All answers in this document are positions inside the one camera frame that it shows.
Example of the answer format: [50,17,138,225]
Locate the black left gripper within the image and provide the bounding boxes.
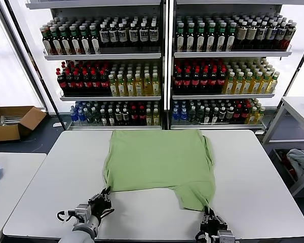
[88,186,115,223]

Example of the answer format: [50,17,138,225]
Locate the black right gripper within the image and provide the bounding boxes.
[199,206,229,239]

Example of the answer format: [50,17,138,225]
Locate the green t-shirt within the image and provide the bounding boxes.
[102,129,216,212]

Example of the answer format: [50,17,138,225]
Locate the cola bottle red cap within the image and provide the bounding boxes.
[130,106,139,126]
[73,70,84,94]
[99,70,109,94]
[182,68,192,93]
[173,68,183,93]
[208,68,218,93]
[82,70,92,94]
[233,104,242,124]
[57,68,67,94]
[217,67,226,93]
[191,68,201,93]
[65,70,75,94]
[200,68,210,93]
[138,106,146,126]
[91,70,101,94]
[241,104,249,124]

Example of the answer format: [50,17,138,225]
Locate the white side table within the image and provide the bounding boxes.
[0,151,48,243]

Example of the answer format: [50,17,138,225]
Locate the red item in bin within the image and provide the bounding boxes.
[281,151,298,179]

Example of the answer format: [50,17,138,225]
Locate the gray storage bin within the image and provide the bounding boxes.
[271,148,304,197]

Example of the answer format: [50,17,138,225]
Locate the light gray crumpled cloth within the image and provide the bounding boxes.
[286,148,304,178]

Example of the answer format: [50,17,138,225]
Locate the brown cardboard box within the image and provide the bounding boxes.
[0,105,47,142]

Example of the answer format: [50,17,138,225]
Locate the gray metal bars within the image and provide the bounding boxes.
[0,115,23,127]

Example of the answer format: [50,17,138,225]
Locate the gray metal shelf rack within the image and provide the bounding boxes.
[25,0,168,131]
[168,0,304,132]

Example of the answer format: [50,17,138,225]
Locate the dark tea bottle beige label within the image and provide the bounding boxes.
[236,21,248,50]
[246,21,259,50]

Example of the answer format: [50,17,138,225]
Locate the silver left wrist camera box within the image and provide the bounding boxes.
[74,204,92,218]

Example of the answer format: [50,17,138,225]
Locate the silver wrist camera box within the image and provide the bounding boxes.
[74,204,92,218]
[216,229,238,243]

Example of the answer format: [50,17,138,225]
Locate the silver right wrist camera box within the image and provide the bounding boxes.
[216,229,238,243]

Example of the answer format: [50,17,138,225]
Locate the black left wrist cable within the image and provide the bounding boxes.
[57,210,78,222]

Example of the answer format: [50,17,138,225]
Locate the gray frame side table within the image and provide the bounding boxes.
[262,96,304,145]

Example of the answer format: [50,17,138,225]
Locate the gray window post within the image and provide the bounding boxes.
[0,0,50,112]

